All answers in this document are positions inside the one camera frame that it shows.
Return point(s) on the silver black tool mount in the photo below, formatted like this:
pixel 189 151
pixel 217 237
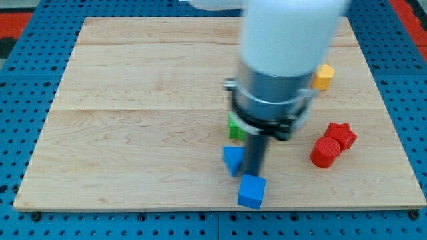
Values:
pixel 265 104

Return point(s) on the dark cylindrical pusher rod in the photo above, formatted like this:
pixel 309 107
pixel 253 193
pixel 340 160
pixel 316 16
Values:
pixel 254 151

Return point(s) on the red star block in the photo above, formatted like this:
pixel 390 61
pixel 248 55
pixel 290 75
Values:
pixel 342 133

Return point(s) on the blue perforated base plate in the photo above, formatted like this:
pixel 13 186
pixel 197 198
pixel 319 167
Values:
pixel 32 72

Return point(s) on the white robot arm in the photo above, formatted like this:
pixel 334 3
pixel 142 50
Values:
pixel 282 43

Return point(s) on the yellow pentagon block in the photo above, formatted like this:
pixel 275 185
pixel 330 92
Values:
pixel 323 77

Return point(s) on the blue cube block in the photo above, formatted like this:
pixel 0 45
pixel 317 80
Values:
pixel 251 191

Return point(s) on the blue triangle block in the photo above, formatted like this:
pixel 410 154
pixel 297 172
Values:
pixel 232 158

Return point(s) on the wooden board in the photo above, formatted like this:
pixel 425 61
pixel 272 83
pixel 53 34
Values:
pixel 140 119

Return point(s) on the red cylinder block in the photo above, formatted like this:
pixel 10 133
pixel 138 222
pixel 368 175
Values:
pixel 325 152

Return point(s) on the green block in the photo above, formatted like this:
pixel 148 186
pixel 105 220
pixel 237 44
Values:
pixel 236 130

